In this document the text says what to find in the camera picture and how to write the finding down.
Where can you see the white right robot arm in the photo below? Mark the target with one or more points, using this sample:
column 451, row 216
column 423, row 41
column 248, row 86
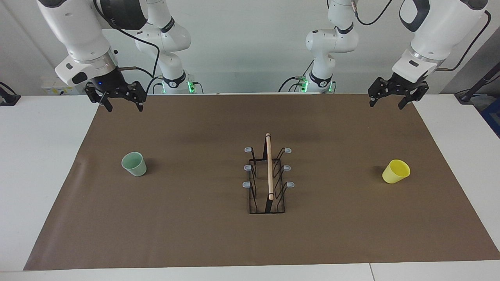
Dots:
column 78, row 27

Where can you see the black stand pole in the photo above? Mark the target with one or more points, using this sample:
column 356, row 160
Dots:
column 474, row 89

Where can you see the blue crate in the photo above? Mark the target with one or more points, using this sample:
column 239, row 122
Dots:
column 493, row 119

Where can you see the black table clamp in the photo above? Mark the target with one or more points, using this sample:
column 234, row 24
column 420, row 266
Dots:
column 8, row 97

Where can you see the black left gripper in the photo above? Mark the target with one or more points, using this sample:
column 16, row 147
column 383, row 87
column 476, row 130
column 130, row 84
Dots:
column 406, row 84

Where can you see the pale green plastic cup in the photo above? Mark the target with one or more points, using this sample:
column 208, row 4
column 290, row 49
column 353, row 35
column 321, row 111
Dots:
column 134, row 166

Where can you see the brown table mat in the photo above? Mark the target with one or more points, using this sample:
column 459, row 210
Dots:
column 195, row 234

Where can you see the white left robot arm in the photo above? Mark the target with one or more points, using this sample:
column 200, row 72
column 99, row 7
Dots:
column 441, row 27

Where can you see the white power socket box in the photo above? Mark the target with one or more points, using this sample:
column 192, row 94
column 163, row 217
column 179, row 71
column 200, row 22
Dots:
column 52, row 88

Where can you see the yellow plastic cup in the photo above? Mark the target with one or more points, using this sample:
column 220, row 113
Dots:
column 395, row 172

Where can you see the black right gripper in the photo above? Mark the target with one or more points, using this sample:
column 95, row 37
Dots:
column 109, row 84

